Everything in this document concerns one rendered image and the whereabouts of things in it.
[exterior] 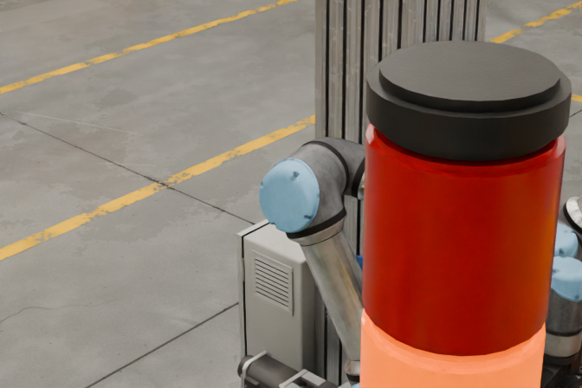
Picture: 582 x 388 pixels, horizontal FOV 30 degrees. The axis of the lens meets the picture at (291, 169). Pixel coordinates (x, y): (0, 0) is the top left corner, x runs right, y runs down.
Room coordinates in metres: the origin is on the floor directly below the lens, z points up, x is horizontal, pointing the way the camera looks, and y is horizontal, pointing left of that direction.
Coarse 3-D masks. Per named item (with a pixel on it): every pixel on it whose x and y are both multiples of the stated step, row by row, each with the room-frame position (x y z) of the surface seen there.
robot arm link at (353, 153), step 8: (304, 144) 1.84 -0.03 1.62; (328, 144) 1.80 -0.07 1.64; (336, 144) 1.81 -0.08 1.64; (344, 144) 1.82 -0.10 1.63; (352, 144) 1.83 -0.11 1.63; (344, 152) 1.80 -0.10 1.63; (352, 152) 1.81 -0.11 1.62; (360, 152) 1.81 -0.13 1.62; (352, 160) 1.80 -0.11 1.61; (360, 160) 1.80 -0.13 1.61; (352, 168) 1.79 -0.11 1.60; (360, 168) 1.79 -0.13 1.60; (352, 176) 1.78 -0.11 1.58; (360, 176) 1.78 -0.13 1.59; (352, 184) 1.78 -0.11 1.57; (360, 184) 1.78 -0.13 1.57; (344, 192) 1.79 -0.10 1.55; (352, 192) 1.79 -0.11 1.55; (360, 192) 1.78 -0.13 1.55
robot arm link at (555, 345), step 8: (552, 336) 1.48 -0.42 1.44; (560, 336) 1.54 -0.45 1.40; (568, 336) 1.53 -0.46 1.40; (576, 336) 1.48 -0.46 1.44; (552, 344) 1.48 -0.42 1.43; (560, 344) 1.47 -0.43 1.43; (568, 344) 1.47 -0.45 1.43; (576, 344) 1.48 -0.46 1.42; (544, 352) 1.49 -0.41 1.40; (552, 352) 1.47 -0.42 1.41; (560, 352) 1.47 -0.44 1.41; (568, 352) 1.47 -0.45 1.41; (576, 352) 1.48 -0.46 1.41
